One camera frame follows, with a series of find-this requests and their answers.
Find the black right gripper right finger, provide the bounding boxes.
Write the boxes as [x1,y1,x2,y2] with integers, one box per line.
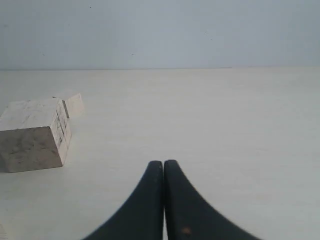
[164,159,258,240]

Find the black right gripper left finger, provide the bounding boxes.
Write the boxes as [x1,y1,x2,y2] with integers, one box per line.
[86,160,164,240]

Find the small wooden cube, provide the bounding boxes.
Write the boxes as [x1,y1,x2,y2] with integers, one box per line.
[53,92,85,119]

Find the large wooden cube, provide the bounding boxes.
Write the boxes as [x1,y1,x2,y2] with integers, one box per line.
[0,98,72,173]

